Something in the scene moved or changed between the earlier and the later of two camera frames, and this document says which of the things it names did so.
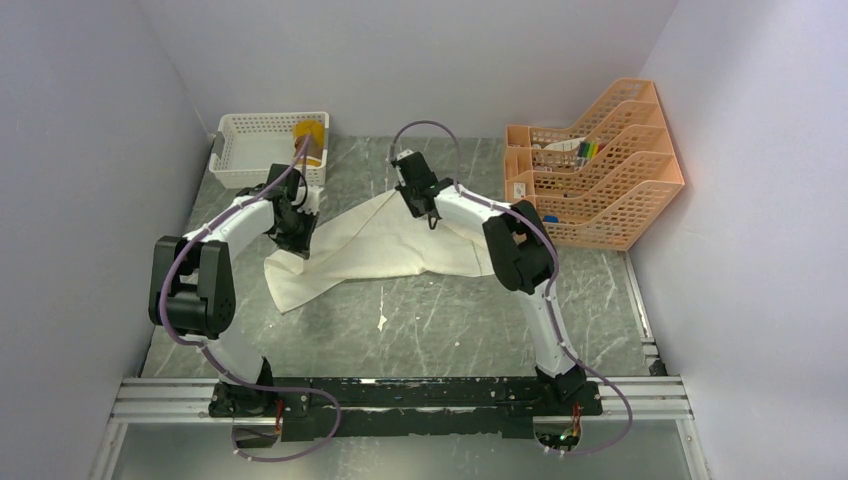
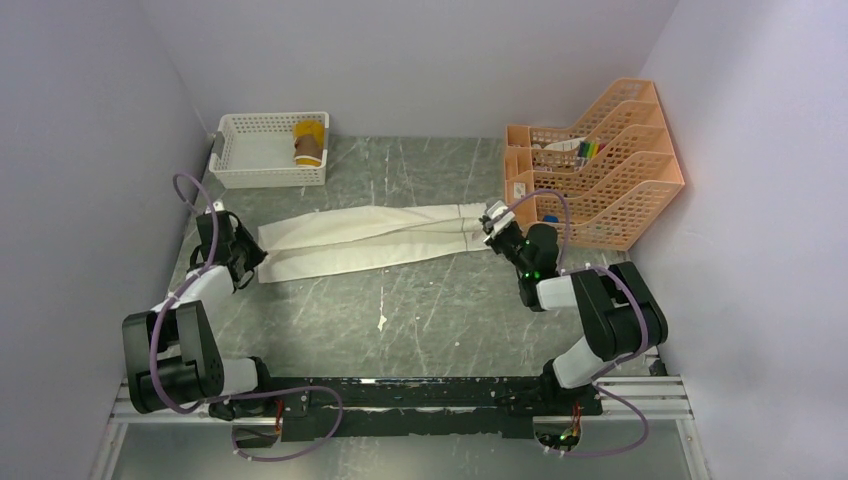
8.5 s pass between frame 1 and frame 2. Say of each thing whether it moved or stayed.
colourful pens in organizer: stayed
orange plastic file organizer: stayed
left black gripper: moved
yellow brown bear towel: stayed
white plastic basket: stayed
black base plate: stayed
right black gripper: moved
